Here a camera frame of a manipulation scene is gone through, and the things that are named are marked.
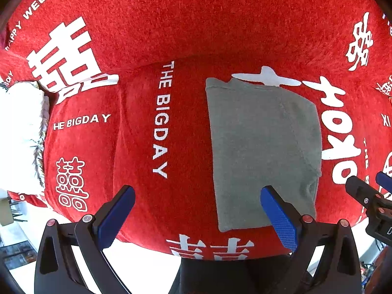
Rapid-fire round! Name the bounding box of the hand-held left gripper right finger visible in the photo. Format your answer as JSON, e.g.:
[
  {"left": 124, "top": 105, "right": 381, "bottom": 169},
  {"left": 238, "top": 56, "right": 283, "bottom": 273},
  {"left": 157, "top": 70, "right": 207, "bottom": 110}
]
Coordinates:
[{"left": 260, "top": 185, "right": 363, "bottom": 294}]

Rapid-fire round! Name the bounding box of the red printed blanket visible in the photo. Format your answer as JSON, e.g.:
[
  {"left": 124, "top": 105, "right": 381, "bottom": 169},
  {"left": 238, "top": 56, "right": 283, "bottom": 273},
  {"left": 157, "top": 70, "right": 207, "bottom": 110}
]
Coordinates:
[{"left": 0, "top": 0, "right": 392, "bottom": 261}]

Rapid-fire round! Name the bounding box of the white fringed cloth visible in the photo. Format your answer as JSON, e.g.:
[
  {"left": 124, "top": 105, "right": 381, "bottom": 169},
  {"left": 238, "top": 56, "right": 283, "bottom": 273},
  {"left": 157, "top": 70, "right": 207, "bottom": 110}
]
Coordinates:
[{"left": 0, "top": 81, "right": 50, "bottom": 191}]

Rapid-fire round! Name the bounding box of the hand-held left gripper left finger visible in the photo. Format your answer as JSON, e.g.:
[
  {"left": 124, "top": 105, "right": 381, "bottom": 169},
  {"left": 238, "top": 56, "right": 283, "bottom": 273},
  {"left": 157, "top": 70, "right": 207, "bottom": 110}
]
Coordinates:
[{"left": 34, "top": 185, "right": 136, "bottom": 294}]

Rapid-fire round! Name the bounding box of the person's dark clothing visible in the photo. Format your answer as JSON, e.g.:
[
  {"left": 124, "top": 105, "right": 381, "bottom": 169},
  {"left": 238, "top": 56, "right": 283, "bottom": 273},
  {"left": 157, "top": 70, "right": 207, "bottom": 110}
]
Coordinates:
[{"left": 170, "top": 253, "right": 296, "bottom": 294}]

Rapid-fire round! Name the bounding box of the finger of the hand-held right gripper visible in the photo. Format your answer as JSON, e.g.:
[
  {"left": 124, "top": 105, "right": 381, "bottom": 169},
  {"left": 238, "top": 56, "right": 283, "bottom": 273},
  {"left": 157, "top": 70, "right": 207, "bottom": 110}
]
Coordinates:
[
  {"left": 376, "top": 171, "right": 392, "bottom": 192},
  {"left": 345, "top": 175, "right": 385, "bottom": 215}
]

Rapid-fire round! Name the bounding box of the grey sweater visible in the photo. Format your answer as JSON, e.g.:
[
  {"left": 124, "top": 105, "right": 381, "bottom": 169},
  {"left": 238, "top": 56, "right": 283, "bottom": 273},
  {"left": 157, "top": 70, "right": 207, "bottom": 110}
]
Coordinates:
[{"left": 205, "top": 77, "right": 323, "bottom": 233}]

